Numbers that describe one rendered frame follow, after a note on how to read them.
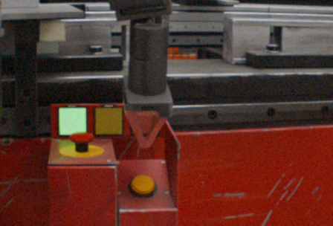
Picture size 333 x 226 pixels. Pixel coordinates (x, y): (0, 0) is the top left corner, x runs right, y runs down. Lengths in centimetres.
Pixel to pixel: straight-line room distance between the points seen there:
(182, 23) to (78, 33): 38
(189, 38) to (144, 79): 67
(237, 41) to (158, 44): 46
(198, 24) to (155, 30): 69
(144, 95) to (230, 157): 37
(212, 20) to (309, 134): 43
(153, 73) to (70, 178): 20
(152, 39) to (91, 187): 24
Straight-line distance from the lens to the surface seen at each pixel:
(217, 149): 131
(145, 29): 97
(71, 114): 116
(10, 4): 122
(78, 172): 103
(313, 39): 149
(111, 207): 105
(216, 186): 134
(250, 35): 143
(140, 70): 99
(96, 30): 134
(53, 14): 108
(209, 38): 167
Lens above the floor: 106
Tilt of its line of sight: 11 degrees down
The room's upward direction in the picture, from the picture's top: 1 degrees clockwise
